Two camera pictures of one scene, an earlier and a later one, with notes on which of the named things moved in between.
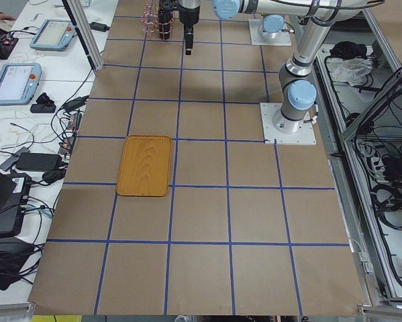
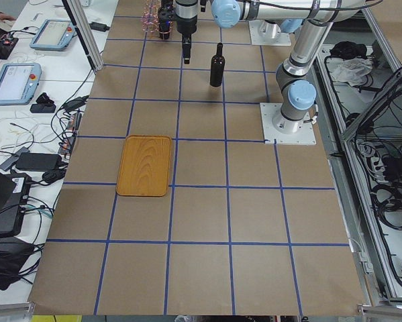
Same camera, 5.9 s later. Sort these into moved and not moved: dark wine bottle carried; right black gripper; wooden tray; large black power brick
Moved: dark wine bottle carried
Not moved: right black gripper; wooden tray; large black power brick
